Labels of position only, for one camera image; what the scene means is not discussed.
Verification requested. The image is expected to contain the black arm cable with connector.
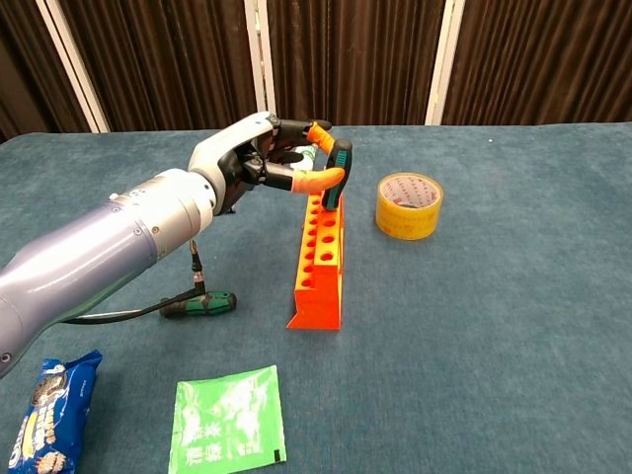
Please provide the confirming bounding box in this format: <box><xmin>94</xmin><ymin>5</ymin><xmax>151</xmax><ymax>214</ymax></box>
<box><xmin>63</xmin><ymin>239</ymin><xmax>206</xmax><ymax>326</ymax></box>

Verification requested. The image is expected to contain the white partition frame post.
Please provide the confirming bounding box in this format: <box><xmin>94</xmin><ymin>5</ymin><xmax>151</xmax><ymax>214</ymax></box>
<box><xmin>244</xmin><ymin>0</ymin><xmax>278</xmax><ymax>127</ymax></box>
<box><xmin>34</xmin><ymin>0</ymin><xmax>111</xmax><ymax>133</ymax></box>
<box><xmin>424</xmin><ymin>0</ymin><xmax>468</xmax><ymax>125</ymax></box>

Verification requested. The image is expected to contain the blue cookie packet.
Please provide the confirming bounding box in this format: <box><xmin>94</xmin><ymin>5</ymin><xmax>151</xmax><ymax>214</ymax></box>
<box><xmin>7</xmin><ymin>349</ymin><xmax>104</xmax><ymax>474</ymax></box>

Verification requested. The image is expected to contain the green tea sachet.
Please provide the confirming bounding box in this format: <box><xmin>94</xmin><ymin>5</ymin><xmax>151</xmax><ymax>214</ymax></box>
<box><xmin>167</xmin><ymin>364</ymin><xmax>287</xmax><ymax>474</ymax></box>

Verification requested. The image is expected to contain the plain green black screwdriver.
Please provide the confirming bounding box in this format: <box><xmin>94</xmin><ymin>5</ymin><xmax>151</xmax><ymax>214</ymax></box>
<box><xmin>320</xmin><ymin>137</ymin><xmax>354</xmax><ymax>212</ymax></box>

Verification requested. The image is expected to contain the yellow packing tape roll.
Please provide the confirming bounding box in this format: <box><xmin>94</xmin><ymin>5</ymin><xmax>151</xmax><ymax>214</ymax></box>
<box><xmin>374</xmin><ymin>172</ymin><xmax>444</xmax><ymax>242</ymax></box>

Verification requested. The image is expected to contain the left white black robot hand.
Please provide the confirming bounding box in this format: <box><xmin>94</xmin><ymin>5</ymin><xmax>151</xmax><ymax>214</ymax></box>
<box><xmin>187</xmin><ymin>111</ymin><xmax>347</xmax><ymax>217</ymax></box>

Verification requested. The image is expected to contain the patterned green black screwdriver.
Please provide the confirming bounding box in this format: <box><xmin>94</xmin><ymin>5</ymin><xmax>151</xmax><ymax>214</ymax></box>
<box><xmin>158</xmin><ymin>290</ymin><xmax>238</xmax><ymax>320</ymax></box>

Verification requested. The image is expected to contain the orange yellow tool rack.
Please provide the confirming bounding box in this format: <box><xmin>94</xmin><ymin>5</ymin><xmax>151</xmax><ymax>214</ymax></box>
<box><xmin>285</xmin><ymin>189</ymin><xmax>347</xmax><ymax>331</ymax></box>

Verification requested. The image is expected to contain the blue felt table mat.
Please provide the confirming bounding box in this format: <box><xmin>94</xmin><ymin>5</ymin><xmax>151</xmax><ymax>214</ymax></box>
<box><xmin>0</xmin><ymin>121</ymin><xmax>632</xmax><ymax>474</ymax></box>

